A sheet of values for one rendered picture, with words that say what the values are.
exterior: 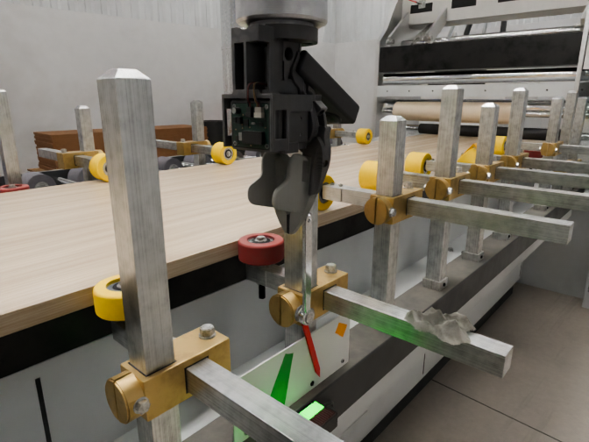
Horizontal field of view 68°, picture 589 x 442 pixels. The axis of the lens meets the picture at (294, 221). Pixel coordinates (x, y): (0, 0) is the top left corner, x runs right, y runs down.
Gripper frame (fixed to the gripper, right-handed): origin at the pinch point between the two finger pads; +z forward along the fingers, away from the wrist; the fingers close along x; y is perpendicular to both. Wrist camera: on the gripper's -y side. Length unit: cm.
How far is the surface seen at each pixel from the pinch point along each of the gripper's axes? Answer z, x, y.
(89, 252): 10.8, -37.8, 7.4
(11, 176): 9, -115, -5
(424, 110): -9, -98, -240
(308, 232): 1.8, 0.4, -2.0
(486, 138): -5, -7, -83
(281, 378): 24.9, -5.3, -3.6
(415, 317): 13.8, 9.7, -13.0
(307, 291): 11.2, -2.3, -5.3
